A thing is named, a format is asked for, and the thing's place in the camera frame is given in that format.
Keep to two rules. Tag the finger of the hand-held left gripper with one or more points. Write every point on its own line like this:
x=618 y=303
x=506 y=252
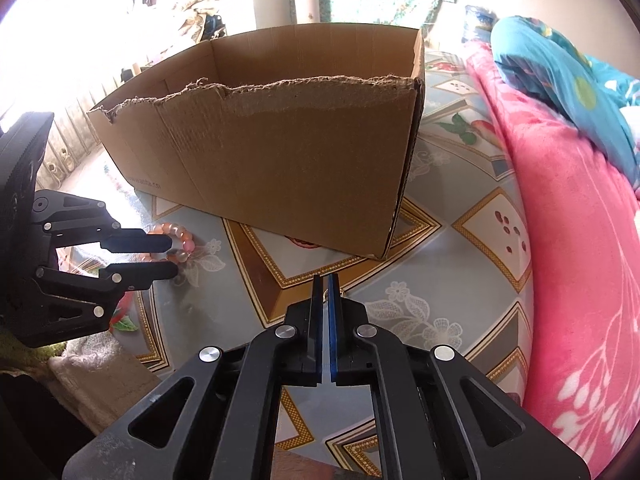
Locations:
x=145 y=272
x=140 y=242

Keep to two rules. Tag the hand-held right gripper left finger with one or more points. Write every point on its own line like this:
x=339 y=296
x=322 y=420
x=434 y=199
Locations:
x=316 y=330

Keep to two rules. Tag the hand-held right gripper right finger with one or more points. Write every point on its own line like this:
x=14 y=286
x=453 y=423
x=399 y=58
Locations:
x=334 y=330

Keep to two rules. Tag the brown cardboard box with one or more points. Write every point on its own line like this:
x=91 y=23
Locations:
x=300 y=160

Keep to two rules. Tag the fruit print tablecloth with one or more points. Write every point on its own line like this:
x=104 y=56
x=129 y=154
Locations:
x=380 y=280

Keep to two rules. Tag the metal railing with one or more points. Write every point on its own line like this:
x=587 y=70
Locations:
x=65 y=135

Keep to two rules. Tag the white fluffy blanket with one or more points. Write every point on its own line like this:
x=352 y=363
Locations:
x=95 y=375

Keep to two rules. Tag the green fringed cushion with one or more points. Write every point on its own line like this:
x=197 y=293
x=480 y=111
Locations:
x=30 y=355

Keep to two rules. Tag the pile of clothes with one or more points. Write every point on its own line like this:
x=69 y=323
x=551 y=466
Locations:
x=195 y=20

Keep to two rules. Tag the wheelchair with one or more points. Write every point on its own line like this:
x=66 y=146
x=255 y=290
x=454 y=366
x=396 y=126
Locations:
x=212 y=25

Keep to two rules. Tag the pink floral blanket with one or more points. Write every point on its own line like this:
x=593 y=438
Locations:
x=575 y=260

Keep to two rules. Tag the pink paper roll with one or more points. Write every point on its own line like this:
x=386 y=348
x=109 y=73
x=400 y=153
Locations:
x=306 y=5

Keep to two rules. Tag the blue patterned quilt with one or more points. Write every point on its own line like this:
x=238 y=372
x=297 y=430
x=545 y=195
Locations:
x=550 y=70

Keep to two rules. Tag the blue water jug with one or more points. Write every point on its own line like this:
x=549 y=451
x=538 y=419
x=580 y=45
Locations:
x=477 y=20

